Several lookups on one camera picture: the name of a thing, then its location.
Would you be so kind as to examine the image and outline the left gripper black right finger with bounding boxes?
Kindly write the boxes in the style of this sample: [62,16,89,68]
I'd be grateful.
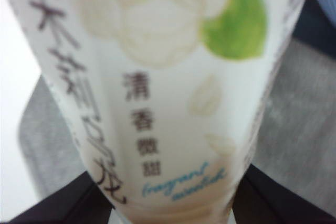
[230,165,336,224]

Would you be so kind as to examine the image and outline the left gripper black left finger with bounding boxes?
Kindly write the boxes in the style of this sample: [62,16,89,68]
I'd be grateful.
[10,170,117,224]

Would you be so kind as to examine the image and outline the jasmine tea bottle white label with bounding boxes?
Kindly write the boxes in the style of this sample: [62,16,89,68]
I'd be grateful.
[0,0,316,224]

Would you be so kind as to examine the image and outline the dark blue rectangular tray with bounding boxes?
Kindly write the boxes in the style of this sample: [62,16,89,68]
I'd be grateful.
[290,0,336,60]

